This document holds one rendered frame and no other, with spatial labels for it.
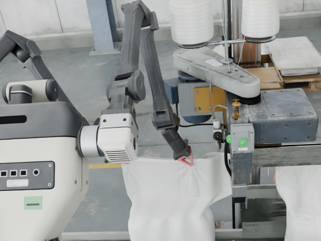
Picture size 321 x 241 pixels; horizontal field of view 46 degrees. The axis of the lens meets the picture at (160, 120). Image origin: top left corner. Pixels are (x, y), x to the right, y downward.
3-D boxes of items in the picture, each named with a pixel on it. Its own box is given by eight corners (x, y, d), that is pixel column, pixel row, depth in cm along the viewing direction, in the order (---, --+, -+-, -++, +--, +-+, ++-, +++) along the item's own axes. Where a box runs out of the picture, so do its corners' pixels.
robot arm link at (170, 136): (158, 134, 150) (170, 128, 147) (161, 124, 155) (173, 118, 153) (167, 146, 152) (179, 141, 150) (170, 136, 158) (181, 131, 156)
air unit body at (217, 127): (214, 155, 161) (212, 123, 153) (213, 148, 165) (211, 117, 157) (224, 155, 160) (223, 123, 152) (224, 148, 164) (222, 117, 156)
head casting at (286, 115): (231, 185, 143) (230, 115, 128) (227, 147, 164) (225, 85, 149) (315, 181, 139) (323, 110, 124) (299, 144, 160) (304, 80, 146)
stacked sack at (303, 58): (264, 73, 422) (265, 61, 415) (260, 59, 460) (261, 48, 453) (327, 70, 412) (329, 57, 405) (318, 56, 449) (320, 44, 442)
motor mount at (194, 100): (180, 118, 173) (177, 85, 165) (180, 111, 179) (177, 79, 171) (243, 114, 170) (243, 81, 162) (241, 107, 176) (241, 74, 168)
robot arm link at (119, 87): (108, 102, 112) (124, 99, 110) (110, 74, 117) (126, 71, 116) (122, 117, 120) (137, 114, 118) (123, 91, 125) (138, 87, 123)
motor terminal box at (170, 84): (172, 110, 173) (169, 87, 167) (164, 101, 181) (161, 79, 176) (188, 105, 175) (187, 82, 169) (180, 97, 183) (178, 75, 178)
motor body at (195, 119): (181, 126, 180) (176, 78, 168) (182, 111, 193) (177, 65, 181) (213, 125, 178) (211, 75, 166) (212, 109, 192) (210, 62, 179)
